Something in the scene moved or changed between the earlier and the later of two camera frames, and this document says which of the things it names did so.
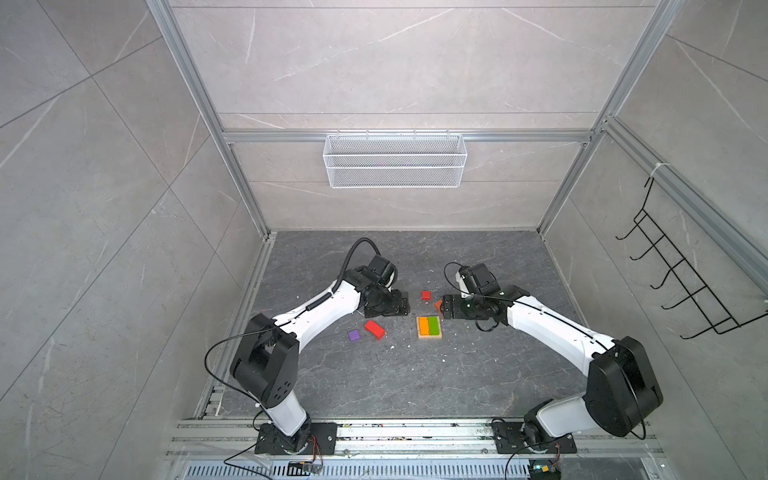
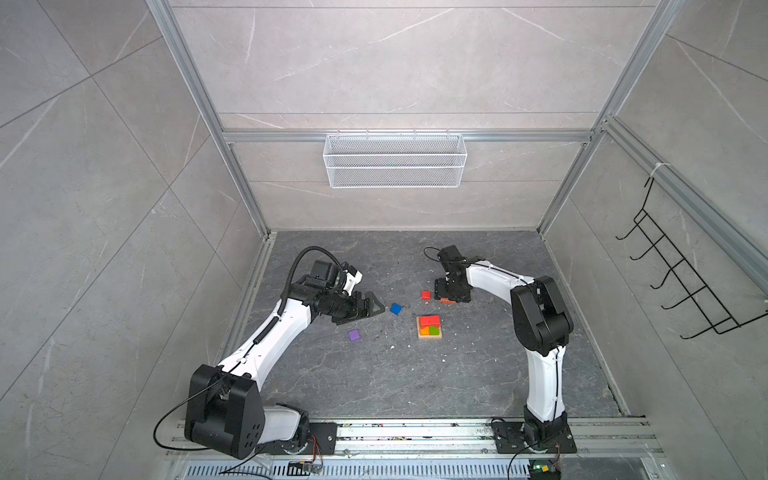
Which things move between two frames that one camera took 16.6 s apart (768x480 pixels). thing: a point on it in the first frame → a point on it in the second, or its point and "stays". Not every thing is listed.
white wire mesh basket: [390, 161] stays
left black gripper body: [390, 302] → [347, 308]
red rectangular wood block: [374, 329] → [429, 321]
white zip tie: [658, 164] stays
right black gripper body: [467, 308] → [445, 289]
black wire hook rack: [699, 291] stays
